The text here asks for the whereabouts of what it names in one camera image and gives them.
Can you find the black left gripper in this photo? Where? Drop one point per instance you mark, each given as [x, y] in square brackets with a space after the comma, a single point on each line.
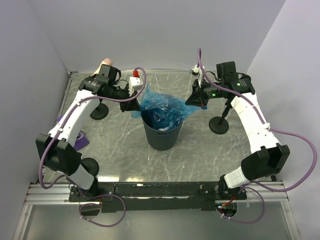
[130, 105]

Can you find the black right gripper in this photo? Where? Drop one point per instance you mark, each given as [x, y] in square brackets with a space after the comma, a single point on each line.
[197, 98]

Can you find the blue detached trash bag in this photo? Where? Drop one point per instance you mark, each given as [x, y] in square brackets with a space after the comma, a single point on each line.
[151, 99]

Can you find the dark blue trash bin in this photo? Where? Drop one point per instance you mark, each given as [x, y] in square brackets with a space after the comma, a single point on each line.
[162, 137]

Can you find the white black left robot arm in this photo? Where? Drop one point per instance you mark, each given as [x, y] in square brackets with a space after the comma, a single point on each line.
[56, 148]

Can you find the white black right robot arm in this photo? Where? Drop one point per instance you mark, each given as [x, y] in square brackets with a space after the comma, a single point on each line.
[267, 156]

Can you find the black right mic stand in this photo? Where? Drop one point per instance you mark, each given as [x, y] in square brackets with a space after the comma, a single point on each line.
[218, 124]

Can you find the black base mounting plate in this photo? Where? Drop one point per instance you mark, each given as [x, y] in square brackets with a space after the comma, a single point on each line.
[112, 196]

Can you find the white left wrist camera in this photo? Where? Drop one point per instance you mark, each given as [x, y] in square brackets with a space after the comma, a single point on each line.
[136, 84]

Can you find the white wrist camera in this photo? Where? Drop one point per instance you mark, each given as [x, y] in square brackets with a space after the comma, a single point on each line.
[197, 72]
[136, 84]

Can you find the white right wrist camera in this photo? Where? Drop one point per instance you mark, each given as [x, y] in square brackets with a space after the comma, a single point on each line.
[197, 72]

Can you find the aluminium rail frame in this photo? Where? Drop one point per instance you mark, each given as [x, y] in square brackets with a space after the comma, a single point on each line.
[61, 194]

